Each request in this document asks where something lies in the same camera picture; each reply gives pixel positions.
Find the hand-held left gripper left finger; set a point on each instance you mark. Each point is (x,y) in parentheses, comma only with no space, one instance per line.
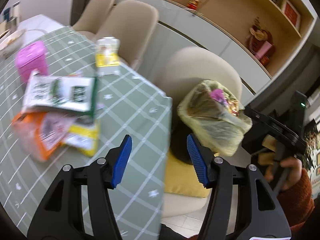
(121,162)

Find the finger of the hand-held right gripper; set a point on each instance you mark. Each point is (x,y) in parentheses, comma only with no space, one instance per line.
(257,117)

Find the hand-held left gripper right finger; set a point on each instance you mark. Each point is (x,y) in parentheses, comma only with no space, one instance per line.
(197,162)

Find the black trash bin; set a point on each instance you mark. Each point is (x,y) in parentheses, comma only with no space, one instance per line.
(185,142)

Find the yellow plastic bin liner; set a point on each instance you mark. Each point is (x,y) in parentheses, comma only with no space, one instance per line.
(220,132)

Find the yellow purple snack packet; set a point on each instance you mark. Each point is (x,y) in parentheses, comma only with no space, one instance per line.
(85,136)

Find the pink plastic wrapper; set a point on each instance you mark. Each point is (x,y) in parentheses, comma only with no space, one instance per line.
(217,96)

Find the white green snack packet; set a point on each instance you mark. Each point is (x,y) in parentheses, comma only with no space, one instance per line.
(57,92)

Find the orange snack packet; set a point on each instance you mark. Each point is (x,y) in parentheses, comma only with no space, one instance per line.
(30,135)

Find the person's right forearm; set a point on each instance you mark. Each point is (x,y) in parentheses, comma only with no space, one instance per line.
(297,200)

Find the person's right hand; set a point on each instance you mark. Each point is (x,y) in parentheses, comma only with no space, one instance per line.
(293,167)

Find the yellow seat cushion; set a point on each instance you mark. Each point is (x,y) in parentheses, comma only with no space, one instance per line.
(182,182)

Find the green checked tablecloth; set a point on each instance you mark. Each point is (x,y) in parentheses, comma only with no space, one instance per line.
(135,110)

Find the small red box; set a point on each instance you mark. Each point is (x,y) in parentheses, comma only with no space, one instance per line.
(265,60)

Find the pink tall box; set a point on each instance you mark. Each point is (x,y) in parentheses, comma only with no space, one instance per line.
(263,50)

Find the beige dining chair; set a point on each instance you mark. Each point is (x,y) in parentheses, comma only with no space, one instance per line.
(97,10)
(195,65)
(130,25)

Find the flower ornament with beads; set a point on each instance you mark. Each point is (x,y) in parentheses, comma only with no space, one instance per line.
(258,33)

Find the wooden shelf cabinet unit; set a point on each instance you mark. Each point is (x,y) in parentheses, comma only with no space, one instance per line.
(225,17)

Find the white yellow toy dispenser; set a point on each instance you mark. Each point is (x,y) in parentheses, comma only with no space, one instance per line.
(107,57)

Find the red framed picture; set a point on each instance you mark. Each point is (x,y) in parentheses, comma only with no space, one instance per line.
(291,12)

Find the pink toy bin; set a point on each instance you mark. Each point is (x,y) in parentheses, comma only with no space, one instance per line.
(31,60)

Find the patterned bowl with food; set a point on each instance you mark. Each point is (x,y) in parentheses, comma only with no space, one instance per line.
(12,42)

